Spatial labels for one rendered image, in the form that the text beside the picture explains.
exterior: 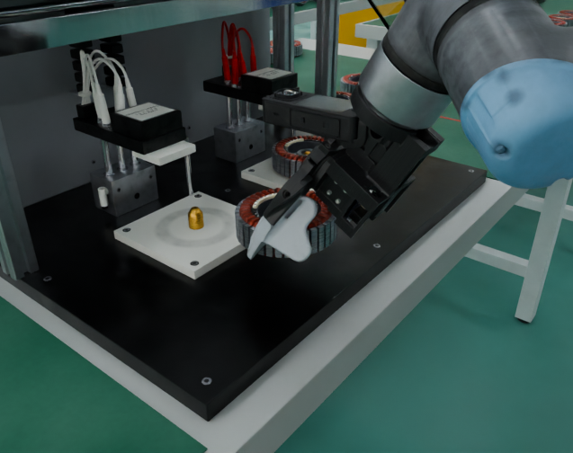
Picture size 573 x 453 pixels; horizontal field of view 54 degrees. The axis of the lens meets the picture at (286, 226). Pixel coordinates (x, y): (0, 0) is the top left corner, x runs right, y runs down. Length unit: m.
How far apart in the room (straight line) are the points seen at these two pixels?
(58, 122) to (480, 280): 1.59
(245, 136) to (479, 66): 0.63
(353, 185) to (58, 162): 0.52
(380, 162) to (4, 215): 0.41
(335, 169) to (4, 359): 0.38
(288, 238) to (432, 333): 1.32
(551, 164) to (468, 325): 1.54
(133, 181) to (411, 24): 0.49
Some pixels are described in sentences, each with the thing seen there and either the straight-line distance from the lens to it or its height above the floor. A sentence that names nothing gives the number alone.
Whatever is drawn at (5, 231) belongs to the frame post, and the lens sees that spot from 0.69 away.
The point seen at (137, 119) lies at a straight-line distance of 0.71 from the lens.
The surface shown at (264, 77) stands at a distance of 0.88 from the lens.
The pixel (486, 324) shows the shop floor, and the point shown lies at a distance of 1.91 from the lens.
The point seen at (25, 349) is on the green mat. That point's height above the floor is 0.75.
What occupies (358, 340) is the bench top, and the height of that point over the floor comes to 0.74.
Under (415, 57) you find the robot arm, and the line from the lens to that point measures 0.44.
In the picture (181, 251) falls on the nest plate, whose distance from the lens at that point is 0.69.
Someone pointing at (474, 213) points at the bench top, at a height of 0.75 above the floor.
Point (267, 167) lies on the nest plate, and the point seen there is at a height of 0.78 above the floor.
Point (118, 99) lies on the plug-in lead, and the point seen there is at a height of 0.93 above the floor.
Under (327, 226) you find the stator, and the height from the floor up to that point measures 0.85.
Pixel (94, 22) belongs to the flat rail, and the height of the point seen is 1.03.
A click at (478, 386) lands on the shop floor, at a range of 1.69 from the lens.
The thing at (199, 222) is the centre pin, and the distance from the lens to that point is 0.73.
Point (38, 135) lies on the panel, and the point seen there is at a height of 0.87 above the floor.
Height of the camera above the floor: 1.14
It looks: 29 degrees down
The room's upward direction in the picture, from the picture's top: straight up
